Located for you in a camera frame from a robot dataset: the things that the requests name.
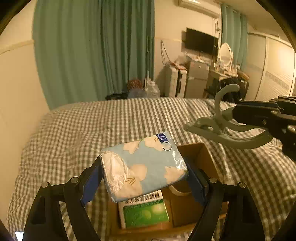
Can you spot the white wall air conditioner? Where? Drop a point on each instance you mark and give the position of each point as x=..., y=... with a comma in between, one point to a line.
x=210, y=8

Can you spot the white louvered wardrobe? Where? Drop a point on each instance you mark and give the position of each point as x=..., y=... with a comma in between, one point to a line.
x=270, y=66

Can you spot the large green curtain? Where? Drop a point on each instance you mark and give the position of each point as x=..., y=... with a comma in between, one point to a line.
x=86, y=50

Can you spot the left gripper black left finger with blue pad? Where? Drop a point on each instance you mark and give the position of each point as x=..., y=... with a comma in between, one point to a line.
x=45, y=221

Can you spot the green 999 medicine box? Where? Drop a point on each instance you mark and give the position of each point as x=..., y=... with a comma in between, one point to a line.
x=143, y=211

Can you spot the white oval vanity mirror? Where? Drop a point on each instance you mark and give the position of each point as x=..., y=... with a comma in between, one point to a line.
x=225, y=55

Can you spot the grey checkered bed duvet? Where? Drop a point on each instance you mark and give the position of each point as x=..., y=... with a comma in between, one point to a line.
x=68, y=139

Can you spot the silver mini fridge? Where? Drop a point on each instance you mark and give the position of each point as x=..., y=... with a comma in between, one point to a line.
x=197, y=77

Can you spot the open cardboard box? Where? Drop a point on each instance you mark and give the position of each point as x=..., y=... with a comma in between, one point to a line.
x=183, y=211

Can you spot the white suitcase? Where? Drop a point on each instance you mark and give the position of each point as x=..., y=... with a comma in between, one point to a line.
x=175, y=83

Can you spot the clear water jug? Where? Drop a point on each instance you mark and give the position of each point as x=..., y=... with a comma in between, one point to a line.
x=151, y=89

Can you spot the brown patterned bag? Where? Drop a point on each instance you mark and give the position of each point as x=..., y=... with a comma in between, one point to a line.
x=134, y=84

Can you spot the black backpack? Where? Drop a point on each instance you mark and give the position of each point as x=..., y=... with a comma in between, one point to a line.
x=231, y=90

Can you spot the small green window curtain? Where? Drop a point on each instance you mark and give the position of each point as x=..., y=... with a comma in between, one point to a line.
x=235, y=33

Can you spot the black wall television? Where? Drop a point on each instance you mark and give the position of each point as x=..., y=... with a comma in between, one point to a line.
x=202, y=42

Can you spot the blue floral tissue pack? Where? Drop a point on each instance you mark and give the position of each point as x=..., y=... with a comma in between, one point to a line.
x=141, y=167

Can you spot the round metal tin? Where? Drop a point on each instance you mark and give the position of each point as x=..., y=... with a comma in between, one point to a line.
x=181, y=188

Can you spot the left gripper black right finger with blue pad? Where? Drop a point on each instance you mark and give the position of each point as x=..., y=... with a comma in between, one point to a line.
x=242, y=220

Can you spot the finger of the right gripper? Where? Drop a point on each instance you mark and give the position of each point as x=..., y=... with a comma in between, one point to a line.
x=254, y=113

